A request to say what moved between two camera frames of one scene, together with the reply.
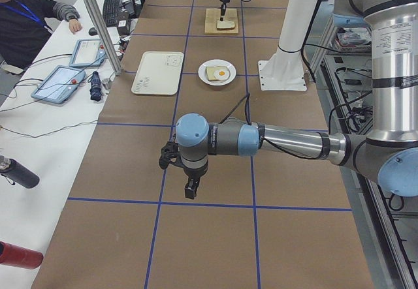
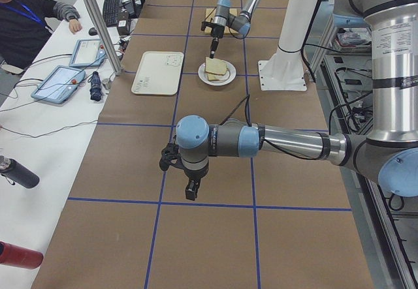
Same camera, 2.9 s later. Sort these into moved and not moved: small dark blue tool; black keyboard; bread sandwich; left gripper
Moved: bread sandwich
Not moved: left gripper; black keyboard; small dark blue tool
